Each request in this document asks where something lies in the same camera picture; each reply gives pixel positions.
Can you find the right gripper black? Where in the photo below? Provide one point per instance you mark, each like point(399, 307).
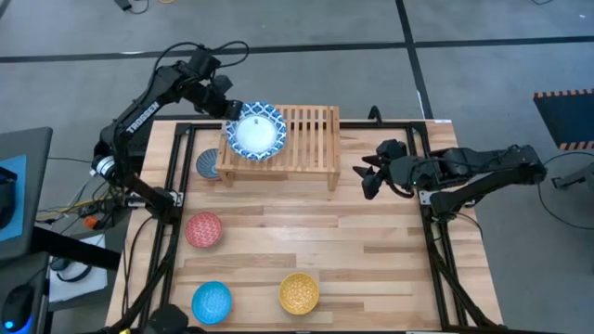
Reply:
point(404, 174)

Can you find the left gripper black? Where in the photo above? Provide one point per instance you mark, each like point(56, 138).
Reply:
point(213, 104)

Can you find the blue patterned paper bowl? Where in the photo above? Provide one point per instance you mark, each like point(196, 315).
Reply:
point(255, 134)

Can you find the navy striped ceramic bowl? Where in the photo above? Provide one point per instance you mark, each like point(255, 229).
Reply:
point(206, 164)

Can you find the red patterned ceramic bowl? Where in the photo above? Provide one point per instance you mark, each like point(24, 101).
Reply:
point(203, 229)

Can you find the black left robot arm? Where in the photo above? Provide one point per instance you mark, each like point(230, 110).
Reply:
point(139, 120)

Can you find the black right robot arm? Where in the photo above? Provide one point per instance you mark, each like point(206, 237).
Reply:
point(487, 162)

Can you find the slatted wooden shelf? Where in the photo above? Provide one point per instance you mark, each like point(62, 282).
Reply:
point(311, 139)

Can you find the black table clamp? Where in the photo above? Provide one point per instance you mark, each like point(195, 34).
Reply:
point(375, 115)

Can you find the yellow patterned ceramic bowl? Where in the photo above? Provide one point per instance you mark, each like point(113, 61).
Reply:
point(299, 293)

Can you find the orange connector plug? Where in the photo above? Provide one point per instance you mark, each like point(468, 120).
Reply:
point(90, 222)

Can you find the light blue ceramic bowl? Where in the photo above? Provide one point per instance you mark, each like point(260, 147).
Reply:
point(211, 302)

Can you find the black mat with hazard stripes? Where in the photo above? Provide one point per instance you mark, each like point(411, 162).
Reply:
point(566, 118)

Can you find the grey stand leg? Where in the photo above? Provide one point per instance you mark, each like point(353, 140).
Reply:
point(580, 176)

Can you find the black support beam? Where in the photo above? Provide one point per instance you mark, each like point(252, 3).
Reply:
point(74, 248)

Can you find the grey side desk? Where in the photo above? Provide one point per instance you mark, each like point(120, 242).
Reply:
point(32, 185)

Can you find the white paper sheet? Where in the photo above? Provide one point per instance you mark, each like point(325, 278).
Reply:
point(93, 283)

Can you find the blue mouse pad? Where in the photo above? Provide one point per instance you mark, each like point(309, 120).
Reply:
point(18, 209)

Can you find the black rounded device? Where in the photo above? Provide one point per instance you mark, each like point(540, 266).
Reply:
point(5, 199)

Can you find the black mouse with blue light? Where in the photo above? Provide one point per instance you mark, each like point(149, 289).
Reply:
point(17, 308)

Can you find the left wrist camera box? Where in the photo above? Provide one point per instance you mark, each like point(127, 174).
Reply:
point(223, 84)

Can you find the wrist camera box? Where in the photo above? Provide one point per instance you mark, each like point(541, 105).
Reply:
point(392, 149)
point(223, 84)

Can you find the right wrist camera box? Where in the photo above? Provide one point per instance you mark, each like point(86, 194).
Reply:
point(392, 149)

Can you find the black aluminium table frame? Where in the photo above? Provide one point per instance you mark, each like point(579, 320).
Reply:
point(371, 125)

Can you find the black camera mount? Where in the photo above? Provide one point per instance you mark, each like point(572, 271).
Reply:
point(167, 320)

